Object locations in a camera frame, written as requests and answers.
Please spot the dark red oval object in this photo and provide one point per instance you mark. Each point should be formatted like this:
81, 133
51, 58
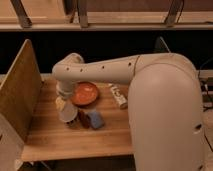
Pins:
83, 119

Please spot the wooden background shelf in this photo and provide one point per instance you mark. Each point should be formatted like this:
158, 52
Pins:
105, 15

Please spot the left wooden side panel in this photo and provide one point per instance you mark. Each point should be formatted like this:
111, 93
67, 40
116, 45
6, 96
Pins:
19, 92

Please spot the blue sponge block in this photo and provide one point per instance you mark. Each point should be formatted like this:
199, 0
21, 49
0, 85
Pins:
96, 119

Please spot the orange round plate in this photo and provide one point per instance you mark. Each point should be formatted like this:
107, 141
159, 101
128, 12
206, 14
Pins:
85, 93

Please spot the black striped eraser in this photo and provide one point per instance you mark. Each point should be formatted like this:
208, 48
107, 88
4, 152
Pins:
74, 124

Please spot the white ceramic cup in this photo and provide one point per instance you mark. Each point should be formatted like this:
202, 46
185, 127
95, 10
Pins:
68, 113

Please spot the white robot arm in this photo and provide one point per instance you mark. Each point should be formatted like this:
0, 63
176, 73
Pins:
165, 105

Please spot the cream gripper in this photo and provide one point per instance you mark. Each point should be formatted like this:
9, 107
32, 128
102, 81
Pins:
64, 91

